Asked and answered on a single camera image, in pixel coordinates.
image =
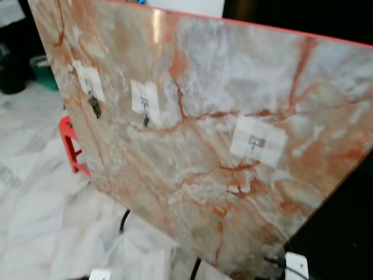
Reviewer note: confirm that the black bulky furniture piece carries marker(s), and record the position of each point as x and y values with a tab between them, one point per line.
338	233

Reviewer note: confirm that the red plastic stool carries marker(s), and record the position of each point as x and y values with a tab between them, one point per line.
69	146

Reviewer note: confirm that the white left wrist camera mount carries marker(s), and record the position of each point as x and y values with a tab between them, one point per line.
100	274

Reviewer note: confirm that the black board stand leg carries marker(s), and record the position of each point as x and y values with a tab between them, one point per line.
195	268
124	220

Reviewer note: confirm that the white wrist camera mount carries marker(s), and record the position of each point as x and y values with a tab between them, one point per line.
296	265
100	274

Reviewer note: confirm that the large white adhesive wall hook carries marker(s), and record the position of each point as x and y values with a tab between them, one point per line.
258	140

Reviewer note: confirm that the green bin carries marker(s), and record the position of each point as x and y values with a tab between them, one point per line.
44	73

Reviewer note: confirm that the dark key bunch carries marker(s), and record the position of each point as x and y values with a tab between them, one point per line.
94	107

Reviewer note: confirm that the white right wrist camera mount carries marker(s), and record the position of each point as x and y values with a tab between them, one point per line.
296	265

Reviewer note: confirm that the marble pattern board red edge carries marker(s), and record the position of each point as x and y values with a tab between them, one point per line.
204	87

